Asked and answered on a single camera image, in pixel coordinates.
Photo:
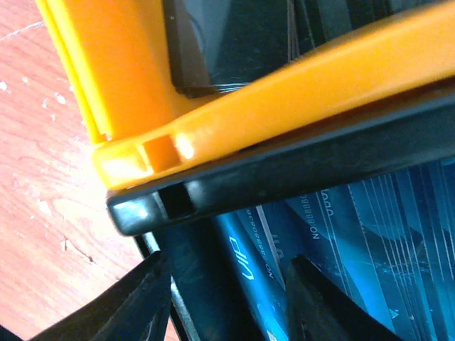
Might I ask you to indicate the yellow middle card bin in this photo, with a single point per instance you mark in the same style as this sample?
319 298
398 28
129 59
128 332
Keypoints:
143 128

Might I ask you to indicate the black card stack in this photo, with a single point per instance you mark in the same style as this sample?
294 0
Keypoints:
221 46

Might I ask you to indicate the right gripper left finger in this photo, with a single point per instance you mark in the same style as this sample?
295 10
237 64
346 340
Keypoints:
137 307

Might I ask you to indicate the black right card bin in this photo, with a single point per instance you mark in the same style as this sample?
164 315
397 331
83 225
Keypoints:
175 215

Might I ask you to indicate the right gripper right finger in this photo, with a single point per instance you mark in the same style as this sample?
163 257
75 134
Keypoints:
318 310

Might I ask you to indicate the blue credit card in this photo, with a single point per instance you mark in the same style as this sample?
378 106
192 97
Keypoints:
256 267
387 242

